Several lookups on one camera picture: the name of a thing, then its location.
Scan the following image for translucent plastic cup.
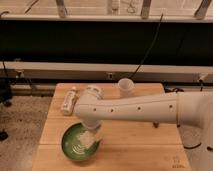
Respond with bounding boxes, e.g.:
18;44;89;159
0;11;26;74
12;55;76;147
118;78;135;98

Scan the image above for green ceramic bowl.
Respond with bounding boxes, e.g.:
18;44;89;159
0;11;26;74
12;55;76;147
61;123;101;161

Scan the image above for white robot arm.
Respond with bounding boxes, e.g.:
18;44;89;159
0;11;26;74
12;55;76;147
74;86;213;171

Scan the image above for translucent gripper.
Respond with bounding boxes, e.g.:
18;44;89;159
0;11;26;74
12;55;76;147
85;128;102;144

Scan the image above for red brown sausage toy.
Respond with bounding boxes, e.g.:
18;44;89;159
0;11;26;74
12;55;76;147
153;123;159;128

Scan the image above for white sponge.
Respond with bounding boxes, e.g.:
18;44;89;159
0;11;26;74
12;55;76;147
77;131;94;149

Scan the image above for white plastic bottle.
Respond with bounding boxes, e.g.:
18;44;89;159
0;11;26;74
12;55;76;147
61;87;77;116

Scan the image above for black hanging cable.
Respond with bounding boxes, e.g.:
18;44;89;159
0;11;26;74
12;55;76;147
129;13;164;81

